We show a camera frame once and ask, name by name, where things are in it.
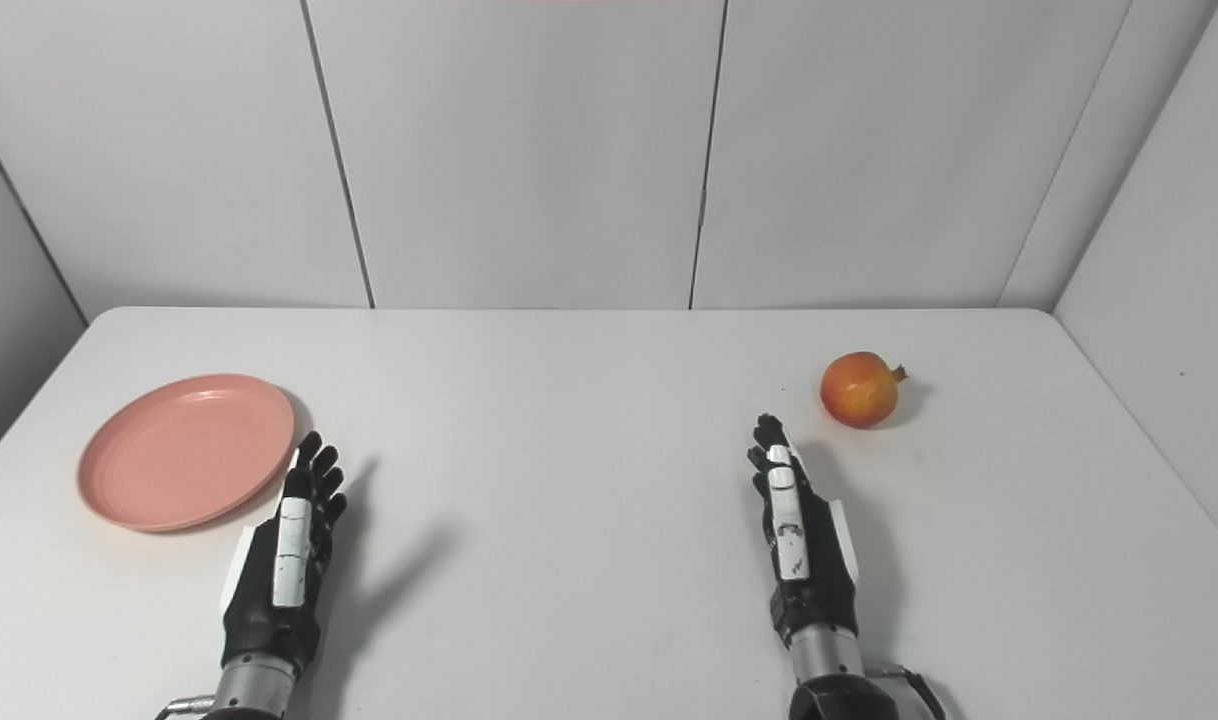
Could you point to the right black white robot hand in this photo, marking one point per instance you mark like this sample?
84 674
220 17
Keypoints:
799 560

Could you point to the pink round plate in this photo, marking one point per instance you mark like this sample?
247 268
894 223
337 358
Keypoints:
184 452

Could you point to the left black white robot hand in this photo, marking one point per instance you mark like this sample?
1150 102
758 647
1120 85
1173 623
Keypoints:
291 560

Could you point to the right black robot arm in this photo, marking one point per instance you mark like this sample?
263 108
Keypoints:
834 680

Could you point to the red yellow pomegranate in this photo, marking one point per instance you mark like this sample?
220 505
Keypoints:
859 390

